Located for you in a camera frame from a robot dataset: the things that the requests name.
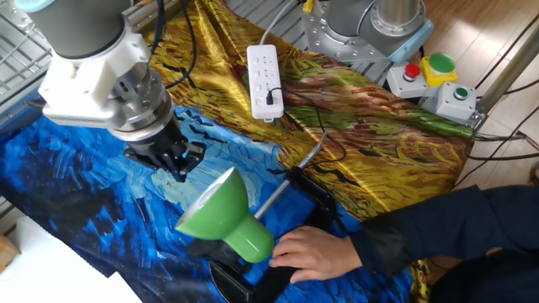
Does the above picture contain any grey box small green button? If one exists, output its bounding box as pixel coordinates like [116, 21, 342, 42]
[420, 81, 478, 125]

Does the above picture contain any grey box red button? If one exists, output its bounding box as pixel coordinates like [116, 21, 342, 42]
[385, 61, 431, 100]

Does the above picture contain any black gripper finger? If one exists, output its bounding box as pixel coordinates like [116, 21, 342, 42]
[123, 152, 179, 181]
[173, 141, 207, 183]

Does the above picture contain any grey power strip cable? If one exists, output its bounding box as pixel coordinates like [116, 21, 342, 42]
[258, 0, 296, 46]

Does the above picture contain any yellow box green button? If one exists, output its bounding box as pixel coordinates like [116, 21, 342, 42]
[419, 51, 458, 89]

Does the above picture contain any silver robot mounting plate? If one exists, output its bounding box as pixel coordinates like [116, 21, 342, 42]
[300, 0, 395, 65]

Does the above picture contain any silver metal bracket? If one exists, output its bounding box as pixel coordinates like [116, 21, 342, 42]
[0, 2, 27, 30]

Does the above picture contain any green desk lamp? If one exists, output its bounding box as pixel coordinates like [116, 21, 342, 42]
[174, 167, 277, 277]

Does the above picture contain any thin black lamp cable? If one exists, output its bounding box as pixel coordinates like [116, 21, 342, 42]
[265, 86, 349, 170]

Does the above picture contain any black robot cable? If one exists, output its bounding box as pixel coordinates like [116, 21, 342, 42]
[149, 0, 199, 91]

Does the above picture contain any aluminium frame post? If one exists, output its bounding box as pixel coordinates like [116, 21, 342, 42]
[465, 33, 539, 131]

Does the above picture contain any black floor cable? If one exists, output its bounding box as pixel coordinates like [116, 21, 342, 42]
[453, 104, 539, 189]
[465, 129, 539, 162]
[474, 13, 539, 91]

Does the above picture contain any white foam board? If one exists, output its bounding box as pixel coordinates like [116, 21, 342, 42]
[0, 216, 142, 303]

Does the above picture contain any brown cardboard box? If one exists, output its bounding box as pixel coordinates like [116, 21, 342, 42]
[0, 233, 21, 274]

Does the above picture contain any person's right hand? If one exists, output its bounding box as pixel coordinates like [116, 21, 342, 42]
[268, 226, 364, 284]

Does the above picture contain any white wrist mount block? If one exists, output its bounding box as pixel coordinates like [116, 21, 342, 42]
[37, 27, 153, 130]

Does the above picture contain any aluminium table frame rail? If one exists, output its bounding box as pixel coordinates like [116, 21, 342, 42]
[0, 69, 60, 134]

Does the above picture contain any right forearm dark sleeve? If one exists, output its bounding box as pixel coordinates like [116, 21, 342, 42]
[349, 183, 539, 279]

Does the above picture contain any blue yellow painting cloth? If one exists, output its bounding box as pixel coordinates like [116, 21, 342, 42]
[0, 0, 475, 303]

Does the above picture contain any white power strip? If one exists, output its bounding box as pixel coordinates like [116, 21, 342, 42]
[246, 44, 286, 124]

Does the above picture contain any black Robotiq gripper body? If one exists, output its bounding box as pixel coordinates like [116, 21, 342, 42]
[123, 114, 194, 166]

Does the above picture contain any black metal C-clamp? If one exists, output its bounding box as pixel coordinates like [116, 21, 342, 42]
[209, 130, 339, 303]

